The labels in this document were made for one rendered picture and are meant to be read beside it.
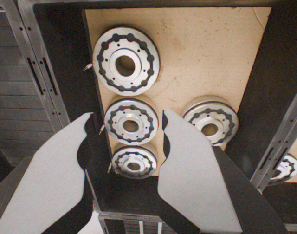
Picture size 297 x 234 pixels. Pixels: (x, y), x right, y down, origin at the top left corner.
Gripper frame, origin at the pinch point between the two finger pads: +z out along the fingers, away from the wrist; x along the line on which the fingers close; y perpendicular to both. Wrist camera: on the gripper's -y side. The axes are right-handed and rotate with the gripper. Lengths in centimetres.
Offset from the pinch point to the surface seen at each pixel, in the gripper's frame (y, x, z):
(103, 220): 33.9, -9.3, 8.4
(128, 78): 2.0, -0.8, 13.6
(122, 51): -1.9, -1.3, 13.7
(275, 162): 12.0, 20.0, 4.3
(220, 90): 5.3, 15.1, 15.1
